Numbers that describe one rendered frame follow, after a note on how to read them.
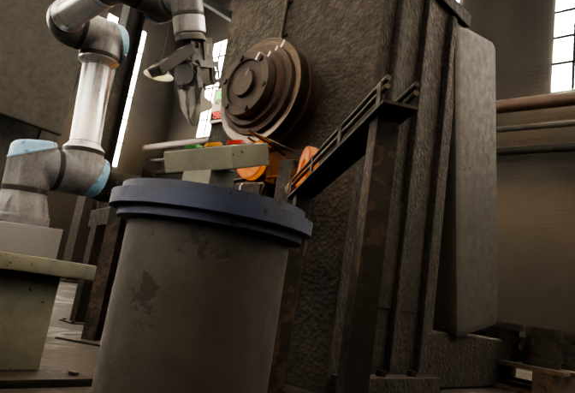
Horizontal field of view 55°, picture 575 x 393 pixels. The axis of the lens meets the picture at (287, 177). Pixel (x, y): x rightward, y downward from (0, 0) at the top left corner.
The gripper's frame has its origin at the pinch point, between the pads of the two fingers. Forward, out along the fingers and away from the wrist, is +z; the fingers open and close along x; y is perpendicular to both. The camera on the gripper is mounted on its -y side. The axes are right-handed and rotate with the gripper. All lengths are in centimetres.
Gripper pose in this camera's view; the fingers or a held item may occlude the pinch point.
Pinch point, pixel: (191, 121)
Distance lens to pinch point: 132.8
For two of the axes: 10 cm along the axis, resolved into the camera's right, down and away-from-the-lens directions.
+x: -7.4, 0.3, 6.8
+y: 6.7, -0.9, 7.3
